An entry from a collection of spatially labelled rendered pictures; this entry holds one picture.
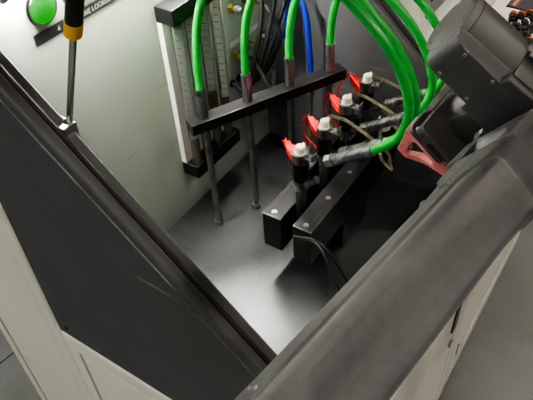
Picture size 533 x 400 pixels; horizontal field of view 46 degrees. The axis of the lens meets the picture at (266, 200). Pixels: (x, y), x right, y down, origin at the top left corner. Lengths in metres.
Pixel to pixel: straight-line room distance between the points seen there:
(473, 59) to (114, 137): 0.71
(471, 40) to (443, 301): 0.22
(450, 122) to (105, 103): 0.60
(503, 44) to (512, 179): 0.12
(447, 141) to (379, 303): 0.29
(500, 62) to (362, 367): 0.29
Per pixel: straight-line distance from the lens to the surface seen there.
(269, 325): 1.13
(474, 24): 0.53
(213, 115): 1.13
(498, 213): 0.45
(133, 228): 0.78
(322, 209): 1.11
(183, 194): 1.31
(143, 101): 1.12
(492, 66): 0.53
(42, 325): 1.32
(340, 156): 0.98
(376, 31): 0.84
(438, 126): 0.62
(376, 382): 0.35
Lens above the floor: 1.76
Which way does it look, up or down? 44 degrees down
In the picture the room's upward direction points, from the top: 4 degrees counter-clockwise
